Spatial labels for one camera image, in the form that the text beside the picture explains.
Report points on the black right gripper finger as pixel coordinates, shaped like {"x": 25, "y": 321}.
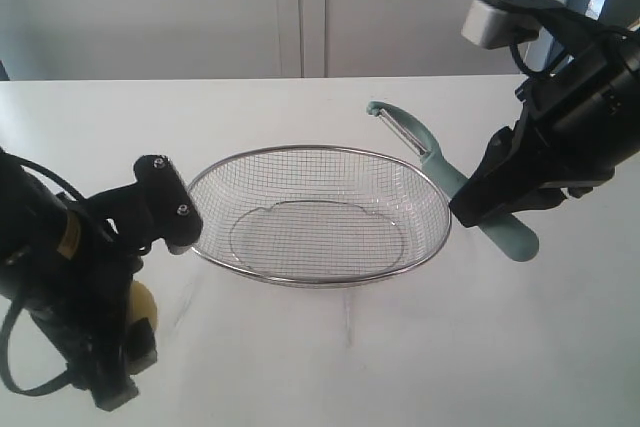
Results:
{"x": 501, "y": 183}

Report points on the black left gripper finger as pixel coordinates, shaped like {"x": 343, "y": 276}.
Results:
{"x": 140, "y": 349}
{"x": 96, "y": 364}

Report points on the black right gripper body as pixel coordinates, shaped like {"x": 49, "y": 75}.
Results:
{"x": 580, "y": 123}

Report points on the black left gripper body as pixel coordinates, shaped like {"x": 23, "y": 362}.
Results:
{"x": 58, "y": 263}

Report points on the yellow lemon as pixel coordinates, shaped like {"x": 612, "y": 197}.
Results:
{"x": 141, "y": 305}

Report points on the teal handled peeler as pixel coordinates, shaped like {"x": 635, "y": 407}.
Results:
{"x": 514, "y": 238}

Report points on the oval steel mesh basket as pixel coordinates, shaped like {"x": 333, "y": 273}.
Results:
{"x": 318, "y": 215}

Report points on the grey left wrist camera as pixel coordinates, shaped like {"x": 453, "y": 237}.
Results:
{"x": 155, "y": 207}

